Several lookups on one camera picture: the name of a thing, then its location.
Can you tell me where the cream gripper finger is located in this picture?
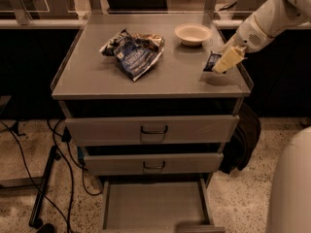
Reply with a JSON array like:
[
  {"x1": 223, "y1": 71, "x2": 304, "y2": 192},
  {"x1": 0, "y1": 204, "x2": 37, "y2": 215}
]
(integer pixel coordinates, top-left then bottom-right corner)
[
  {"x1": 222, "y1": 36, "x2": 236, "y2": 52},
  {"x1": 212, "y1": 46, "x2": 246, "y2": 74}
]

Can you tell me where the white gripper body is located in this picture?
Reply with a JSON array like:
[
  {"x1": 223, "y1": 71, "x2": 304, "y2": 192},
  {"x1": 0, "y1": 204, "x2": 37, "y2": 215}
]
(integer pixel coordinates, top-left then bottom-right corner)
[{"x1": 234, "y1": 15, "x2": 276, "y2": 52}]

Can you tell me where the blue rxbar blueberry bar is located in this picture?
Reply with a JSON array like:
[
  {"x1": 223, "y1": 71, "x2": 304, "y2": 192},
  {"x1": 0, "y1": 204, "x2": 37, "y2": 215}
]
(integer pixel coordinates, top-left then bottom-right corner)
[{"x1": 203, "y1": 51, "x2": 222, "y2": 74}]

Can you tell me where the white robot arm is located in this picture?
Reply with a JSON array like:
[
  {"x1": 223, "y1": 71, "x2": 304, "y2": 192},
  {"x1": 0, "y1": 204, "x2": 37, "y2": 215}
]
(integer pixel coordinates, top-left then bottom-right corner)
[{"x1": 213, "y1": 0, "x2": 311, "y2": 233}]

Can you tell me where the grey metal drawer cabinet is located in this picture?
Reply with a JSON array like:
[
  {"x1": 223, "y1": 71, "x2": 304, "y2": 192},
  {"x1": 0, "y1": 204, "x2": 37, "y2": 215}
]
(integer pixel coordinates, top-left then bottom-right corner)
[{"x1": 51, "y1": 13, "x2": 255, "y2": 233}]

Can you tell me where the grey middle drawer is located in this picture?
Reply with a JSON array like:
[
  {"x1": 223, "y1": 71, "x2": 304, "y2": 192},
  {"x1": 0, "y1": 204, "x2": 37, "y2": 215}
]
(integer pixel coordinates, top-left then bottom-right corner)
[{"x1": 84, "y1": 153, "x2": 223, "y2": 176}]

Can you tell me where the grey drawer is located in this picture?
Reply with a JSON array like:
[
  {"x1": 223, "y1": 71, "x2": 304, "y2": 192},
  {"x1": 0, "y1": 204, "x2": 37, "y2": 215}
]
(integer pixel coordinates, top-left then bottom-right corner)
[
  {"x1": 66, "y1": 116, "x2": 239, "y2": 147},
  {"x1": 99, "y1": 179, "x2": 225, "y2": 233},
  {"x1": 84, "y1": 153, "x2": 223, "y2": 176}
]

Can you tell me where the grey bottom drawer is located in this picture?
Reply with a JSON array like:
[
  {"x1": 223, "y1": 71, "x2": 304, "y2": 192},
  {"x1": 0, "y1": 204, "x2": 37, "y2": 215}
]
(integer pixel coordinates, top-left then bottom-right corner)
[{"x1": 99, "y1": 179, "x2": 225, "y2": 233}]

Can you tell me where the grey top drawer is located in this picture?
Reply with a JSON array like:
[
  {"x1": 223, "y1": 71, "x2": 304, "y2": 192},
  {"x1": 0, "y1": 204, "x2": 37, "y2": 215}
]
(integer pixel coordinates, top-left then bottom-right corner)
[{"x1": 66, "y1": 116, "x2": 239, "y2": 147}]

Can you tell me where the white ceramic bowl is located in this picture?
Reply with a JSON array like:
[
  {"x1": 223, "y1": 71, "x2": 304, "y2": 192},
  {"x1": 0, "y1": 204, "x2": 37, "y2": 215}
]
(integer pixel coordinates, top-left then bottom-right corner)
[{"x1": 175, "y1": 23, "x2": 212, "y2": 47}]

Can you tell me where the blue crumpled chip bag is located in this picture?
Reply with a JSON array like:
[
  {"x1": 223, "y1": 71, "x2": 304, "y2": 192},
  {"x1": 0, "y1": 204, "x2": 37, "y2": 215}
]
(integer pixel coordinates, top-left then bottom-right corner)
[{"x1": 99, "y1": 29, "x2": 165, "y2": 82}]

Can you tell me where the black backpack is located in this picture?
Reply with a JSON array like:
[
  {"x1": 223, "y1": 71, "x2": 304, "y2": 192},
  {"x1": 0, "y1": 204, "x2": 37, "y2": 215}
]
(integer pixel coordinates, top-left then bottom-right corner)
[{"x1": 219, "y1": 103, "x2": 261, "y2": 174}]

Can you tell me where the dark storage bin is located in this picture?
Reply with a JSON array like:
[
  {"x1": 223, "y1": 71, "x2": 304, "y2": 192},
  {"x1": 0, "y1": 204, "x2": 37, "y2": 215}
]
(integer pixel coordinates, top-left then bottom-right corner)
[{"x1": 107, "y1": 0, "x2": 167, "y2": 11}]

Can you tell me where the black stand leg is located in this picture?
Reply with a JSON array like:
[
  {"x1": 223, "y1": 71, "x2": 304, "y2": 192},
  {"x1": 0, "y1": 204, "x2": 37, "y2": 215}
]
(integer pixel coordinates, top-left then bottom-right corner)
[{"x1": 29, "y1": 146, "x2": 57, "y2": 229}]

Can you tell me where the black floor cable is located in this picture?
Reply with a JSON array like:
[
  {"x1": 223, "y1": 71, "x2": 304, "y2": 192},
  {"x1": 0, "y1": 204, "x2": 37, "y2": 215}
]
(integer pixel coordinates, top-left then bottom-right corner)
[{"x1": 0, "y1": 118, "x2": 104, "y2": 233}]

